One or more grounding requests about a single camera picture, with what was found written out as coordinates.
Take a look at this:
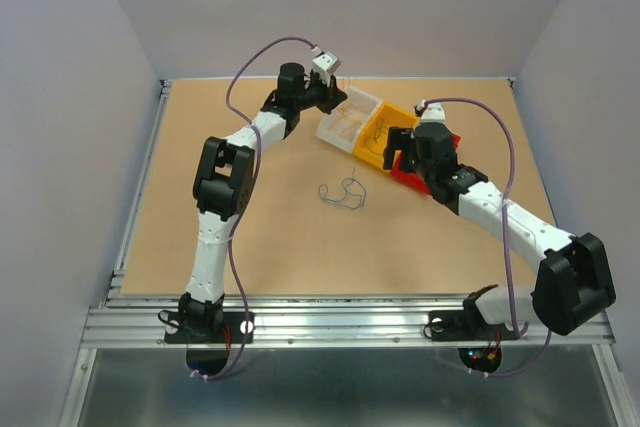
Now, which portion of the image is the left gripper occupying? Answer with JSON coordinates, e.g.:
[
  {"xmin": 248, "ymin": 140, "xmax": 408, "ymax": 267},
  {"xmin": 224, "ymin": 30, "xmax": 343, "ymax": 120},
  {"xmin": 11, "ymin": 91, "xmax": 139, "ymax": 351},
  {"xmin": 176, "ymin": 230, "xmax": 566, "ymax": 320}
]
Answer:
[{"xmin": 294, "ymin": 70, "xmax": 346, "ymax": 115}]

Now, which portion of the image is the yellow wire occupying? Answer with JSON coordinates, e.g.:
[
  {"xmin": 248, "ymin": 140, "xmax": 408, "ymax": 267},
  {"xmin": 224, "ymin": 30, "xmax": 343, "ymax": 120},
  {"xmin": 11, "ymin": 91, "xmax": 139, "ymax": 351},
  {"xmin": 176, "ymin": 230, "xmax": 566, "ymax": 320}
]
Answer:
[
  {"xmin": 332, "ymin": 104, "xmax": 371, "ymax": 141},
  {"xmin": 334, "ymin": 74, "xmax": 354, "ymax": 113}
]

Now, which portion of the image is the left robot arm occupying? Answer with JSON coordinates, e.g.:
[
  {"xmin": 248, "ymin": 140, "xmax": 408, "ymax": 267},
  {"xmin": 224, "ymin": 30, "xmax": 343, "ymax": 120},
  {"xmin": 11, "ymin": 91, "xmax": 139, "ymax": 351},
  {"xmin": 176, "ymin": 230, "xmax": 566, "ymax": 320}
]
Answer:
[{"xmin": 172, "ymin": 53, "xmax": 347, "ymax": 341}]

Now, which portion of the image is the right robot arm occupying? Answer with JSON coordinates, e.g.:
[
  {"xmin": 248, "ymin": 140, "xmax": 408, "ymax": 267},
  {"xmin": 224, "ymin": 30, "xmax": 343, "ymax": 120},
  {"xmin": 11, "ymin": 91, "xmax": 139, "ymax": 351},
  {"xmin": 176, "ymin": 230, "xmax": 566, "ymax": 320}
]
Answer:
[{"xmin": 383, "ymin": 122, "xmax": 616, "ymax": 337}]

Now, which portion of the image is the yellow plastic bin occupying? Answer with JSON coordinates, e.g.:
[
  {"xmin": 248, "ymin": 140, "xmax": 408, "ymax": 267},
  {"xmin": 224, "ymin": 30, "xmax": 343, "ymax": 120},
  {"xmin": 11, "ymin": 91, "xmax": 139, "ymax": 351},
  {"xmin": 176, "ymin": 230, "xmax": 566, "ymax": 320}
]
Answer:
[{"xmin": 352, "ymin": 102, "xmax": 417, "ymax": 172}]

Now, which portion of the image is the red plastic bin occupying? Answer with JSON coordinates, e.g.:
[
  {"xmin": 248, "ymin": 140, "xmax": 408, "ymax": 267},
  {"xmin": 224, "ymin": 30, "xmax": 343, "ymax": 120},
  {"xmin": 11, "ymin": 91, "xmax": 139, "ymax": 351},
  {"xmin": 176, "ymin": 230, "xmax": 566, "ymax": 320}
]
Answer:
[{"xmin": 389, "ymin": 129, "xmax": 461, "ymax": 195}]

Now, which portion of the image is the white plastic bin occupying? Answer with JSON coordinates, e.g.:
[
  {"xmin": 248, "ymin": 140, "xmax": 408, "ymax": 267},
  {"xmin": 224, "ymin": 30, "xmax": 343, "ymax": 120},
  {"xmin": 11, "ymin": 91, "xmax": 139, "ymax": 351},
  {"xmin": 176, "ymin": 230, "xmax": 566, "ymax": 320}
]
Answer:
[{"xmin": 316, "ymin": 87, "xmax": 382, "ymax": 154}]

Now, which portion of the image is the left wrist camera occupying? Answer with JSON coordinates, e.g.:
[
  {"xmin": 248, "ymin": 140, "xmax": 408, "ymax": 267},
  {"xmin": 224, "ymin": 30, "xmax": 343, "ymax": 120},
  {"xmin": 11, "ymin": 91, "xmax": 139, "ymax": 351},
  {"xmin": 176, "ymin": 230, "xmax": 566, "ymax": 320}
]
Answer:
[{"xmin": 311, "ymin": 45, "xmax": 342, "ymax": 87}]

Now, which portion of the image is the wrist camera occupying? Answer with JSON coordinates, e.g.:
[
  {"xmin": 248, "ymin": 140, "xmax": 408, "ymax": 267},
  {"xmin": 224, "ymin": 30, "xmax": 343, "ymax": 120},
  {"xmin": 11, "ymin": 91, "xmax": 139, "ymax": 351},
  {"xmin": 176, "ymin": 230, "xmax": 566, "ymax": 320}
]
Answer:
[
  {"xmin": 311, "ymin": 45, "xmax": 342, "ymax": 87},
  {"xmin": 414, "ymin": 100, "xmax": 446, "ymax": 124}
]

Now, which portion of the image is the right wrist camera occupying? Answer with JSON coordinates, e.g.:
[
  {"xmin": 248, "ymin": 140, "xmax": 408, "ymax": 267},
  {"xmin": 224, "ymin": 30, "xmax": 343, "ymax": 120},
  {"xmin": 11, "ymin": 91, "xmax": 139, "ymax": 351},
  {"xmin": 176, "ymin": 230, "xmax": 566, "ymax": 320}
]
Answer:
[{"xmin": 414, "ymin": 100, "xmax": 446, "ymax": 124}]

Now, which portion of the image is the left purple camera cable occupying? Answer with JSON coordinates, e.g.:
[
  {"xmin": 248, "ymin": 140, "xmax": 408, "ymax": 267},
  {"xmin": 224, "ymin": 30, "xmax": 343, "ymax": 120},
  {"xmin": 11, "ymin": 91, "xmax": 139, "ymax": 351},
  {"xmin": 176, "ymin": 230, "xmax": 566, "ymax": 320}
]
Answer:
[{"xmin": 204, "ymin": 36, "xmax": 321, "ymax": 383}]

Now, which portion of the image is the purple camera cable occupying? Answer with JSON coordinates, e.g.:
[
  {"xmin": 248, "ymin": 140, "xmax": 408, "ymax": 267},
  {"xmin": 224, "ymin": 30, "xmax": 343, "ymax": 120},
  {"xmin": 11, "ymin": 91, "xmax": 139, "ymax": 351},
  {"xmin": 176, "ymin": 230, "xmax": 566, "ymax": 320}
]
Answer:
[
  {"xmin": 204, "ymin": 36, "xmax": 321, "ymax": 383},
  {"xmin": 417, "ymin": 97, "xmax": 554, "ymax": 379}
]

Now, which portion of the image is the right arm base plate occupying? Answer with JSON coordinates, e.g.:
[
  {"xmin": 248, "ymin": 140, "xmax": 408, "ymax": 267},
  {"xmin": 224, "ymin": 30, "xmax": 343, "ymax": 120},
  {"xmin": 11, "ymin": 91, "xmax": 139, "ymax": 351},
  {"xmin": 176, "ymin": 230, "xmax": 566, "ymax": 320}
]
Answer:
[{"xmin": 422, "ymin": 310, "xmax": 518, "ymax": 342}]

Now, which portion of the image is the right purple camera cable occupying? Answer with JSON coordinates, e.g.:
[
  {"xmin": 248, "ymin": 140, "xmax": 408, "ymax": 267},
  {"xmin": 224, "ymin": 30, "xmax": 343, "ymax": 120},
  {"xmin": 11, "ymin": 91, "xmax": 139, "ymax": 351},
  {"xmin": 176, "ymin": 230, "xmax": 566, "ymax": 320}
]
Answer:
[{"xmin": 417, "ymin": 97, "xmax": 554, "ymax": 379}]

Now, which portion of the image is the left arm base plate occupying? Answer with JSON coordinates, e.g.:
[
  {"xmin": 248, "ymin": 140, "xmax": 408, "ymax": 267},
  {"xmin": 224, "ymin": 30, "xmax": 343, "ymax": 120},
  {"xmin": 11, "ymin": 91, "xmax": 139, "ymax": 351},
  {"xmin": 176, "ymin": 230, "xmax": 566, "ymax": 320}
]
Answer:
[{"xmin": 158, "ymin": 310, "xmax": 255, "ymax": 345}]

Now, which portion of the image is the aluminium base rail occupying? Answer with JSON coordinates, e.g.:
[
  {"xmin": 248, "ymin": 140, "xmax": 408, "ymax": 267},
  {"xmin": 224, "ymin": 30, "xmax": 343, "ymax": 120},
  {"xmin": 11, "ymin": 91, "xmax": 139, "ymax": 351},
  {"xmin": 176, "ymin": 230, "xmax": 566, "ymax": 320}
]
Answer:
[{"xmin": 82, "ymin": 294, "xmax": 616, "ymax": 348}]

